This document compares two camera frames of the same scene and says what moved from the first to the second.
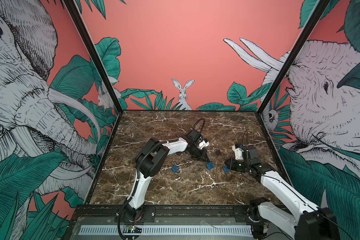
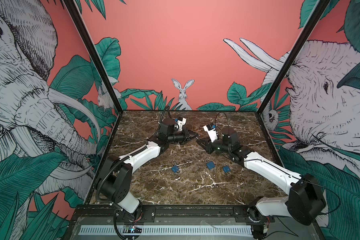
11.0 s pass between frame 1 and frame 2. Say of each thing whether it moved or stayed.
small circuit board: stayed
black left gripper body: moved
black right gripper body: moved
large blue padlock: stayed
